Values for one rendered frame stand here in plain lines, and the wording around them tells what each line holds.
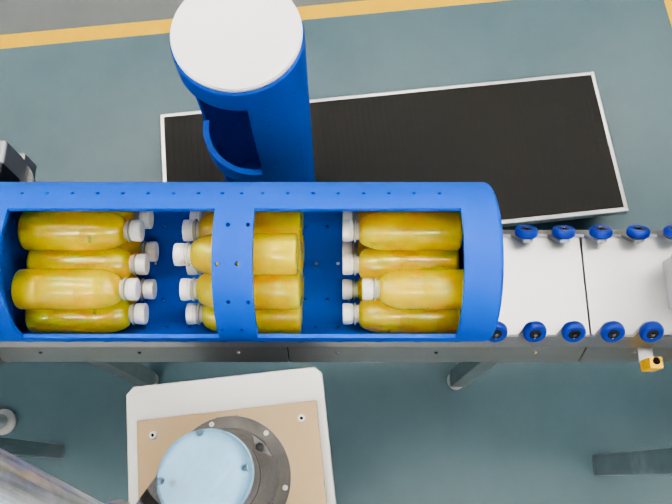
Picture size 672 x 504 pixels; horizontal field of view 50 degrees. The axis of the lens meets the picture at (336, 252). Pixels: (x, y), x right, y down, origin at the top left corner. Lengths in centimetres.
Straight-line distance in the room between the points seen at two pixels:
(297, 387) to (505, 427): 129
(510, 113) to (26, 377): 181
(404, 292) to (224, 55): 64
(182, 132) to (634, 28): 172
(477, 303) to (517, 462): 126
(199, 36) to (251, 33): 11
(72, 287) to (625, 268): 106
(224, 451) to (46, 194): 57
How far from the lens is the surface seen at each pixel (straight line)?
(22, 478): 87
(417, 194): 122
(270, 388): 119
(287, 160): 186
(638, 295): 157
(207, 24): 160
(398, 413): 235
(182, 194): 124
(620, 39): 301
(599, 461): 241
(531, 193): 244
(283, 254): 119
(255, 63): 154
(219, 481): 95
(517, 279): 150
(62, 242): 134
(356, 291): 136
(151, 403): 122
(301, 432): 117
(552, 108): 260
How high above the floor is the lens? 233
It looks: 72 degrees down
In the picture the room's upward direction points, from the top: straight up
